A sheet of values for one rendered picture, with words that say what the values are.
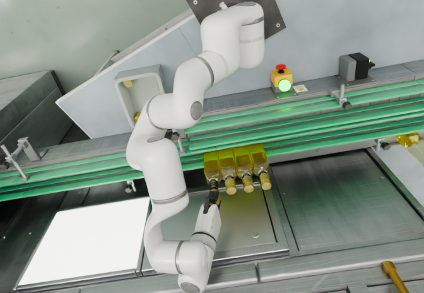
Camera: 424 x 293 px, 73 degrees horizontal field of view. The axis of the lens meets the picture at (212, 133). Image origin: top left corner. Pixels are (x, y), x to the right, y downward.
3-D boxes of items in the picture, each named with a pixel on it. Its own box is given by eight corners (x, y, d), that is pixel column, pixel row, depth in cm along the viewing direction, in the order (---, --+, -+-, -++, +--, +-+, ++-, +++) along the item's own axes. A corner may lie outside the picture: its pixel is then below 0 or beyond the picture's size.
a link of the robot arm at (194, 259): (159, 261, 65) (197, 263, 62) (174, 223, 74) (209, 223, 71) (181, 296, 73) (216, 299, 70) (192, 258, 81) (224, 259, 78)
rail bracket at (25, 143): (40, 154, 129) (13, 189, 110) (20, 123, 120) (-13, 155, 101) (50, 153, 129) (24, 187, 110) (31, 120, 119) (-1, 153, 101)
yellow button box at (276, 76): (270, 86, 119) (275, 93, 113) (270, 69, 115) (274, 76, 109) (288, 83, 119) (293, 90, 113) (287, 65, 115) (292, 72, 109)
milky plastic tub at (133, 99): (135, 120, 125) (131, 131, 118) (117, 72, 113) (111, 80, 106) (174, 113, 124) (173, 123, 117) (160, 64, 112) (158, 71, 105)
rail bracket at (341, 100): (327, 95, 109) (342, 112, 98) (327, 77, 105) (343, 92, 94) (337, 93, 109) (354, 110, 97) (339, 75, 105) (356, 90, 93)
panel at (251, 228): (57, 214, 122) (15, 295, 94) (54, 209, 121) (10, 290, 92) (267, 180, 117) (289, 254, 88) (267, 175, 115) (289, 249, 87)
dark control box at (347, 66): (337, 74, 118) (346, 82, 111) (339, 55, 114) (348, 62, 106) (358, 70, 117) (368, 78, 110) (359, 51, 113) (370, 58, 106)
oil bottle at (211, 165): (205, 152, 120) (206, 187, 102) (202, 141, 117) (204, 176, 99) (218, 150, 120) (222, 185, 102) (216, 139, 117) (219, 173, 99)
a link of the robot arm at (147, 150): (218, 173, 70) (182, 166, 81) (200, 87, 65) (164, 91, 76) (162, 203, 59) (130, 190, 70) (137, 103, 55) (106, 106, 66)
